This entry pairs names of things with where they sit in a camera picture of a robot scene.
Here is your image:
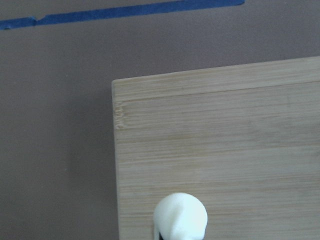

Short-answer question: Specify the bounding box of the bamboo cutting board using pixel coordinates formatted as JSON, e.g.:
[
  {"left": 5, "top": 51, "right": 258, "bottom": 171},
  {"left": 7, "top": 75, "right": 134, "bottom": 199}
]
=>
[{"left": 112, "top": 56, "right": 320, "bottom": 240}]

